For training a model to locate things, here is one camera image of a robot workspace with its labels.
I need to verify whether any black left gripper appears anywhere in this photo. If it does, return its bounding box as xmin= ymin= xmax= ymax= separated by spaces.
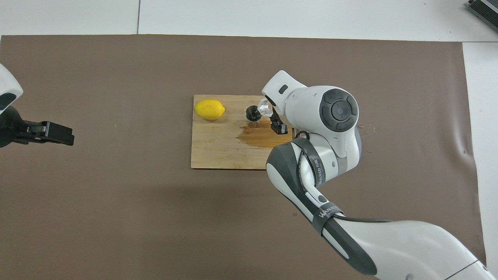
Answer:
xmin=0 ymin=106 xmax=75 ymax=147

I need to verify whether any clear textured glass cup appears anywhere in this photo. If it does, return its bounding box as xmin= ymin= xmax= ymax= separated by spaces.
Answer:
xmin=257 ymin=97 xmax=275 ymax=119

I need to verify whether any wooden cutting board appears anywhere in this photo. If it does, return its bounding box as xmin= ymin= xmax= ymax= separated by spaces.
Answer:
xmin=191 ymin=94 xmax=301 ymax=170

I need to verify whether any yellow lemon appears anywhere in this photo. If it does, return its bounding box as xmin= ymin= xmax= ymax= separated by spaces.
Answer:
xmin=194 ymin=100 xmax=226 ymax=121

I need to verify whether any brown table mat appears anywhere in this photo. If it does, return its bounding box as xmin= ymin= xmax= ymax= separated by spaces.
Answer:
xmin=0 ymin=34 xmax=489 ymax=280

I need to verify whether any black finned device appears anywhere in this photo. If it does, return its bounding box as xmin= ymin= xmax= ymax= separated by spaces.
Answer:
xmin=465 ymin=0 xmax=498 ymax=32

